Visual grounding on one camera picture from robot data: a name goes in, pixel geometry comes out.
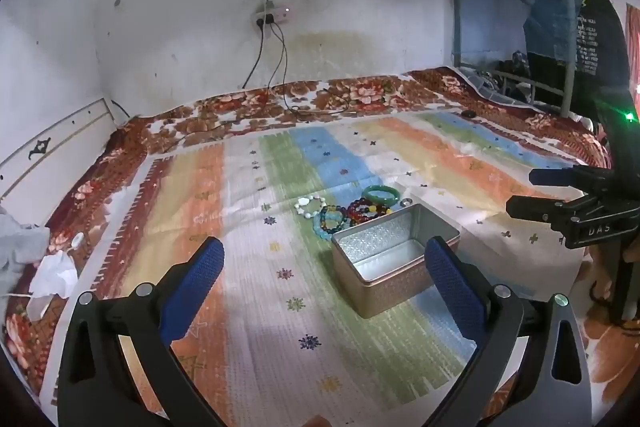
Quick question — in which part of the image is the white headboard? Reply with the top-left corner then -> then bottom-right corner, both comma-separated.
0,97 -> 122,219

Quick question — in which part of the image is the pile of dark clothes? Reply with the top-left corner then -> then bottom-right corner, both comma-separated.
470,51 -> 532,104

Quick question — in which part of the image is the multicolour bead bracelet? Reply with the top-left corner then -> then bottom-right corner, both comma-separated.
320,205 -> 352,233

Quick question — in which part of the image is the metal bed frame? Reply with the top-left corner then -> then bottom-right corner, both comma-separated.
451,51 -> 577,118

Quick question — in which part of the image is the grey cloth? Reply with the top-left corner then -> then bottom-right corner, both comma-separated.
0,206 -> 52,280

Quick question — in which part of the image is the light blue bead bracelet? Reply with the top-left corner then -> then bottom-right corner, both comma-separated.
312,213 -> 347,242

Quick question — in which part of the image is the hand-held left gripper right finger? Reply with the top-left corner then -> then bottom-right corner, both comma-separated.
422,236 -> 593,427

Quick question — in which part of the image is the green jade bangle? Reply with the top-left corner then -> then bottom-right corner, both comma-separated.
362,185 -> 401,206

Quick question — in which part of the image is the short black cable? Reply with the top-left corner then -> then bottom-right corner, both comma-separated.
242,23 -> 267,90

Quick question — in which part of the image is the amber bead bracelet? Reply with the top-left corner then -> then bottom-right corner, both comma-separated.
364,204 -> 395,222

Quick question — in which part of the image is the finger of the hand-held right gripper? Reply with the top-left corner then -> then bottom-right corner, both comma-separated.
529,163 -> 618,192
506,195 -> 593,234

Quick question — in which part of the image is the embossed metal tin box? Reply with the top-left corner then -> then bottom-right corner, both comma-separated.
331,202 -> 461,320

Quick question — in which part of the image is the crumpled white paper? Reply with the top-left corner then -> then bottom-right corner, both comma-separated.
27,251 -> 80,319

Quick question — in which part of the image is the white power strip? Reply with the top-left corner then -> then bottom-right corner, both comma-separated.
251,4 -> 294,26

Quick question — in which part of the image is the white bead bracelet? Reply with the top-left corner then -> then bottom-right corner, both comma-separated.
295,194 -> 327,221

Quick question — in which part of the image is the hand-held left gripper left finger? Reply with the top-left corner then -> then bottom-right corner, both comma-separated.
57,236 -> 226,427

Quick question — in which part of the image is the red bead bracelet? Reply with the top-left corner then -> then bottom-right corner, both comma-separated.
347,198 -> 382,226

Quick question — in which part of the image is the black printed t-shirt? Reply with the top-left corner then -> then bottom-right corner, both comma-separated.
569,0 -> 630,120

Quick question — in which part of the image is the pastel striped mat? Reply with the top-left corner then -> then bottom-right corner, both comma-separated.
40,109 -> 601,427

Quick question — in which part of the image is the long black cable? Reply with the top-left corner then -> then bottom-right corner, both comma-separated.
267,23 -> 352,116

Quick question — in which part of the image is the person's right hand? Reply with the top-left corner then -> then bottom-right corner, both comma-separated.
584,252 -> 612,308

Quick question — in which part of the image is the brown floral blanket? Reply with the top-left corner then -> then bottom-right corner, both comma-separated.
0,66 -> 640,427

